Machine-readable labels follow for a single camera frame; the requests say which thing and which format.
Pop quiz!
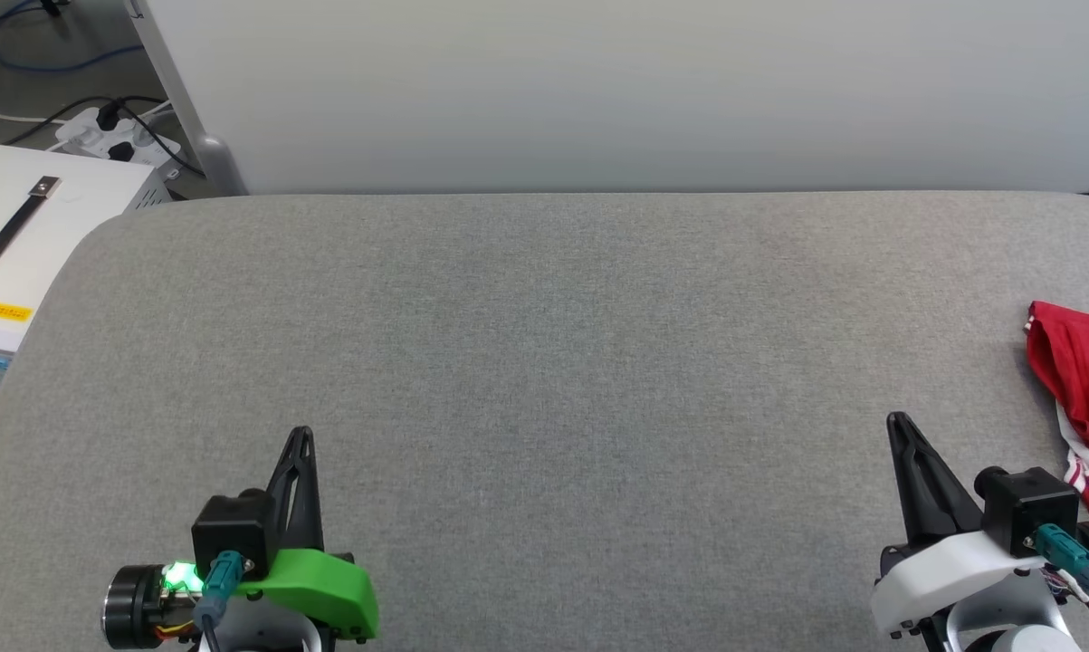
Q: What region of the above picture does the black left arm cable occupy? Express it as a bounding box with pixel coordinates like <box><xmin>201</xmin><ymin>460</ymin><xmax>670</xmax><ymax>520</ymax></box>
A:
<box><xmin>196</xmin><ymin>551</ymin><xmax>246</xmax><ymax>652</ymax></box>

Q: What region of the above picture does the white partition panel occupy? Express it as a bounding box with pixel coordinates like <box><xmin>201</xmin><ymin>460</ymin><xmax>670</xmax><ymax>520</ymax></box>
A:
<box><xmin>126</xmin><ymin>0</ymin><xmax>1089</xmax><ymax>197</ymax></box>

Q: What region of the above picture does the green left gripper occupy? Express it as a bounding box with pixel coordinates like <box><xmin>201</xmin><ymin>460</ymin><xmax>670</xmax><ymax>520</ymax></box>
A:
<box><xmin>102</xmin><ymin>427</ymin><xmax>380</xmax><ymax>649</ymax></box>

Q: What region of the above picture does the white cable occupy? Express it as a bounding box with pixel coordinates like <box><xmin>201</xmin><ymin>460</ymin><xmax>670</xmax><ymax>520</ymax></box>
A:
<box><xmin>0</xmin><ymin>103</ymin><xmax>67</xmax><ymax>127</ymax></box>

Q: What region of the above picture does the black power cable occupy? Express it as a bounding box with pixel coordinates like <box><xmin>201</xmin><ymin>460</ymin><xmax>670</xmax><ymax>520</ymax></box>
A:
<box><xmin>0</xmin><ymin>94</ymin><xmax>208</xmax><ymax>178</ymax></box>

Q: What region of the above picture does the red white striped garment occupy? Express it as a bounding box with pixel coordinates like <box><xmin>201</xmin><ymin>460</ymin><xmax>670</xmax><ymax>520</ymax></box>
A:
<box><xmin>1024</xmin><ymin>301</ymin><xmax>1089</xmax><ymax>526</ymax></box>

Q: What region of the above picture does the grey partition foot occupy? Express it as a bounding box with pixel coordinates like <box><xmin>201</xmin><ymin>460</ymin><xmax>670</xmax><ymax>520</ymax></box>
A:
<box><xmin>191</xmin><ymin>134</ymin><xmax>251</xmax><ymax>197</ymax></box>

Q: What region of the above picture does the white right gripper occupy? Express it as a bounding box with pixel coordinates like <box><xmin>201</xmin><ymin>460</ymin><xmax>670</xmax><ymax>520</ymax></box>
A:
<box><xmin>871</xmin><ymin>412</ymin><xmax>1089</xmax><ymax>640</ymax></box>

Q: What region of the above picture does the black strap handle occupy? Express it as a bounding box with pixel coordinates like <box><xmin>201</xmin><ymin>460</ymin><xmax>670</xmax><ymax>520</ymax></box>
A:
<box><xmin>0</xmin><ymin>176</ymin><xmax>63</xmax><ymax>289</ymax></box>

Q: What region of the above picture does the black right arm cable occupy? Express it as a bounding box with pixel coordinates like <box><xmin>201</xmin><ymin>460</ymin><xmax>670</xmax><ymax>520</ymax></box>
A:
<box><xmin>1033</xmin><ymin>523</ymin><xmax>1089</xmax><ymax>626</ymax></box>

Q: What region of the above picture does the white power strip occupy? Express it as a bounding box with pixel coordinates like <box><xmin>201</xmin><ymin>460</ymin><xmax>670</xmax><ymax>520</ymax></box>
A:
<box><xmin>55</xmin><ymin>107</ymin><xmax>183</xmax><ymax>177</ymax></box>

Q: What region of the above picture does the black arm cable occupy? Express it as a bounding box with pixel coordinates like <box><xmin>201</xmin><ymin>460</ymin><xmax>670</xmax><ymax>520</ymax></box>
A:
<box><xmin>1033</xmin><ymin>523</ymin><xmax>1089</xmax><ymax>626</ymax></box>
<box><xmin>196</xmin><ymin>551</ymin><xmax>246</xmax><ymax>652</ymax></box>

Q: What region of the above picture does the white equipment box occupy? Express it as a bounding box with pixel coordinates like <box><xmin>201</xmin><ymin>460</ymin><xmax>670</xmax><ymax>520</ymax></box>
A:
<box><xmin>0</xmin><ymin>145</ymin><xmax>169</xmax><ymax>396</ymax></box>

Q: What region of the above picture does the blue cable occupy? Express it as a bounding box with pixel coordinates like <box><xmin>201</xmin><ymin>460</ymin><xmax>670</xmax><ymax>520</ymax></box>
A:
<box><xmin>0</xmin><ymin>0</ymin><xmax>145</xmax><ymax>74</ymax></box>

